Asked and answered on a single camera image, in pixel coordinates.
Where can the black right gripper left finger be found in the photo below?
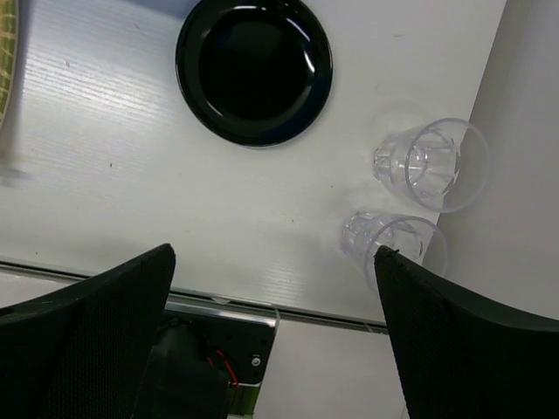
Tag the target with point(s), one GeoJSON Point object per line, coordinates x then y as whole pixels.
{"type": "Point", "coordinates": [82, 351]}

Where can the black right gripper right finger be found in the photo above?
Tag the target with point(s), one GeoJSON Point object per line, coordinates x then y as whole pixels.
{"type": "Point", "coordinates": [460, 354]}

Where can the clear plastic cup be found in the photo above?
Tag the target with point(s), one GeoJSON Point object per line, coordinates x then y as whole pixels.
{"type": "Point", "coordinates": [416, 238]}
{"type": "Point", "coordinates": [442, 166]}

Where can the black round plate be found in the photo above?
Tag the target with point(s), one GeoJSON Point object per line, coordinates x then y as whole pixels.
{"type": "Point", "coordinates": [256, 73]}

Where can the woven bamboo mat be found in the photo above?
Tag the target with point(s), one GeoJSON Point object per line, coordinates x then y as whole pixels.
{"type": "Point", "coordinates": [9, 29]}

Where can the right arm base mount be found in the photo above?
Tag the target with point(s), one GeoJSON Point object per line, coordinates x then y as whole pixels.
{"type": "Point", "coordinates": [207, 362]}

